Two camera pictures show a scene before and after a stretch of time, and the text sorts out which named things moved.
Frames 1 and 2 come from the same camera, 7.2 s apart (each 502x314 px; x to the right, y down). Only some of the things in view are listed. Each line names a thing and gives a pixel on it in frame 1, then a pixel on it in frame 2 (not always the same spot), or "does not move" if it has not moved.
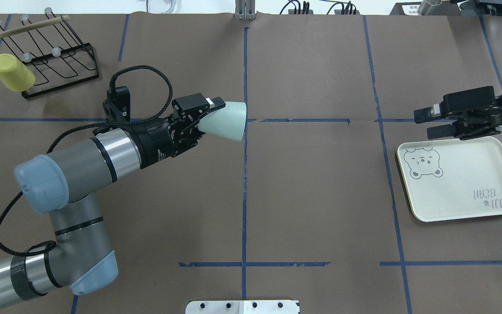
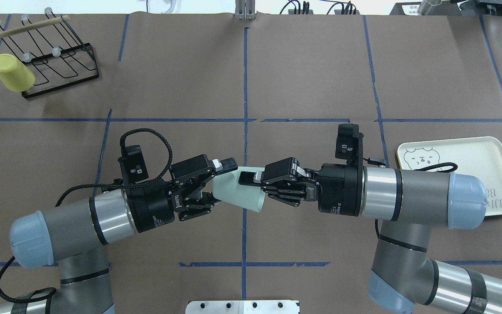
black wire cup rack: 47,44 does not move
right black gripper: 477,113 -> 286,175
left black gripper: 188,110 -> 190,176
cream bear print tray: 449,179 does not move
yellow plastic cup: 14,74 does not move
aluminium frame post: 245,10 does not move
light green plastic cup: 228,122 -> 227,189
